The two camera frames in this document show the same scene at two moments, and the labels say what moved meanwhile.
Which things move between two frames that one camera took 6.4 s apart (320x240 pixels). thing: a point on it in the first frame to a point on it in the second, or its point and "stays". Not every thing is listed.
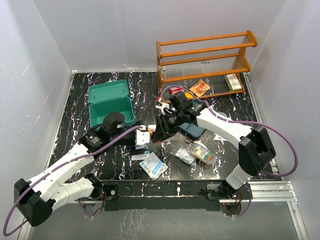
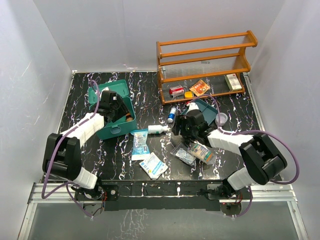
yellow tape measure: (187, 95) stays
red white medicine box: (173, 90) stays
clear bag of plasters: (184, 153) stays
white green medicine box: (233, 82) stays
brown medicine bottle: (151, 131) to (128, 117)
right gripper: (162, 131) to (180, 120)
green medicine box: (109, 97) stays
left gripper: (131, 147) to (123, 110)
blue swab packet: (142, 156) stays
